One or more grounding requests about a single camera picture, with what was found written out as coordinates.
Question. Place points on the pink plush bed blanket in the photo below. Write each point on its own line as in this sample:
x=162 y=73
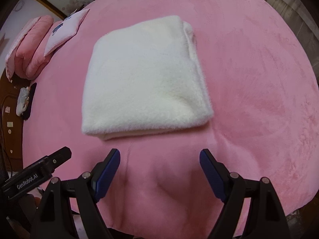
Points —
x=265 y=99

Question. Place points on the grey crumpled small cloth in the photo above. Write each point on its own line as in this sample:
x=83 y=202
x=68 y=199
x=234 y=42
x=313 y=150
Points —
x=22 y=101

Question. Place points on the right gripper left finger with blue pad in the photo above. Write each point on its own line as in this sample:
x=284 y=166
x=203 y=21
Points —
x=103 y=174

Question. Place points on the folded pink quilt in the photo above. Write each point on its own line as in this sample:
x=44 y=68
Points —
x=26 y=57

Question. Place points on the white fluffy garment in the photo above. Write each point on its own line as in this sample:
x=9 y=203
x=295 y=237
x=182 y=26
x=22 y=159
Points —
x=145 y=79

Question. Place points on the brown wooden headboard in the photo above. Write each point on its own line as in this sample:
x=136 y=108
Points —
x=11 y=123

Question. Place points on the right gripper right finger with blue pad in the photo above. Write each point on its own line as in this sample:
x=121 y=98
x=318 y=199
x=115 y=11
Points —
x=216 y=173

